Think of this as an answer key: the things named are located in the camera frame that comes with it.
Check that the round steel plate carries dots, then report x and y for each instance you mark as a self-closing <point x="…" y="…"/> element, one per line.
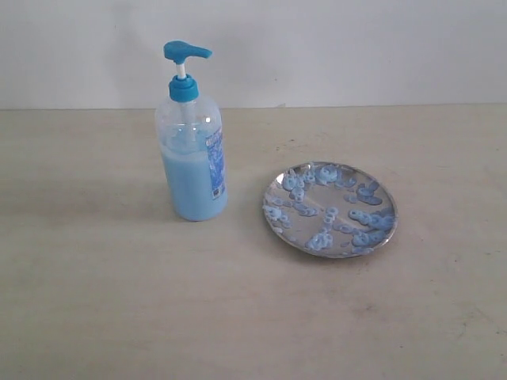
<point x="330" y="210"/>

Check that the blue pump soap bottle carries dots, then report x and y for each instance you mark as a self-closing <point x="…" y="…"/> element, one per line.
<point x="190" y="136"/>

